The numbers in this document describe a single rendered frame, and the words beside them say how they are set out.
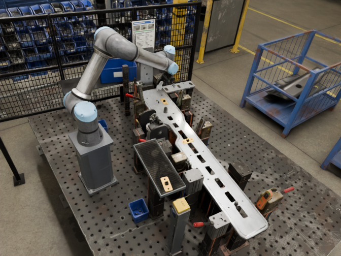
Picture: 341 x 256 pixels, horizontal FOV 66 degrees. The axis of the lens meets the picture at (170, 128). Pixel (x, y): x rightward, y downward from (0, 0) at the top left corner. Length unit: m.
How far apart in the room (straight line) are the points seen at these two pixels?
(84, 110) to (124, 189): 0.66
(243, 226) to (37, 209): 1.93
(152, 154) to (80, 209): 0.64
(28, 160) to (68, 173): 1.24
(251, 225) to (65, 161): 1.37
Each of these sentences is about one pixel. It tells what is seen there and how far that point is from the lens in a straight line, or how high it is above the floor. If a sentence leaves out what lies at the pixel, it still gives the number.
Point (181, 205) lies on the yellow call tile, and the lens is 1.26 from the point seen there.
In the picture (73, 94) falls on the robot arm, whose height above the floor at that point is 1.35.
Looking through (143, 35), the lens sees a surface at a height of 1.31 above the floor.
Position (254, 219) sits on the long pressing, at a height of 1.00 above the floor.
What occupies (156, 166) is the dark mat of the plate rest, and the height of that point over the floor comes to 1.16.
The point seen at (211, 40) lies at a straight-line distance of 4.94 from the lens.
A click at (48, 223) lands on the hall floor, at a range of 2.67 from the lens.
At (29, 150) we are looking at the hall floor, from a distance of 3.32.
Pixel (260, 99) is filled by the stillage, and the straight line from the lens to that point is 3.93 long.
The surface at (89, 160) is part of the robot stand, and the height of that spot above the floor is 1.02.
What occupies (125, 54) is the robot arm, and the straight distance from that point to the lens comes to 1.44.
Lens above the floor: 2.22
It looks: 41 degrees down
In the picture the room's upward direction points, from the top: 5 degrees clockwise
